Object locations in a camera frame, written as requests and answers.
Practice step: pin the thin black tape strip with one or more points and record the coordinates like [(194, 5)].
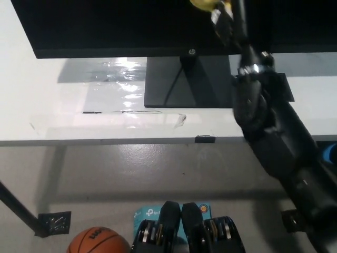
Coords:
[(92, 112)]

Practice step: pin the black object with blue part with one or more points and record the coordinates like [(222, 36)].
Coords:
[(329, 155)]

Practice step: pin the clear plastic film sheet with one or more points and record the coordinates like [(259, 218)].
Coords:
[(127, 79)]

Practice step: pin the black tape piece desk edge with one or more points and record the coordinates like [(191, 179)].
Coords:
[(205, 139)]

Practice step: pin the black tape square on desk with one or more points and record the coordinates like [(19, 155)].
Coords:
[(285, 87)]

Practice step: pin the black tape floor patch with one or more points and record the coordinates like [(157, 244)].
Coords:
[(292, 222), (54, 223)]

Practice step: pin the crumpled clear tape scrap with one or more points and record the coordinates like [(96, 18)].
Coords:
[(180, 121)]

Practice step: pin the black HP computer monitor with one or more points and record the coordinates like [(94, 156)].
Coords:
[(131, 26)]

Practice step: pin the yellow microfibre cloth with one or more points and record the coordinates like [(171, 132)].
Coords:
[(201, 4)]

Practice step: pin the orange basketball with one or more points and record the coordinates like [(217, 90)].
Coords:
[(98, 242)]

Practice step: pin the black slanted stand leg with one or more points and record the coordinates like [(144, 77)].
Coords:
[(15, 206)]

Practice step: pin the teal tp-link cardboard box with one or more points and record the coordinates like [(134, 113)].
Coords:
[(148, 212)]

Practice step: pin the white desk leg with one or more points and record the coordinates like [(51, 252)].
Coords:
[(52, 179)]

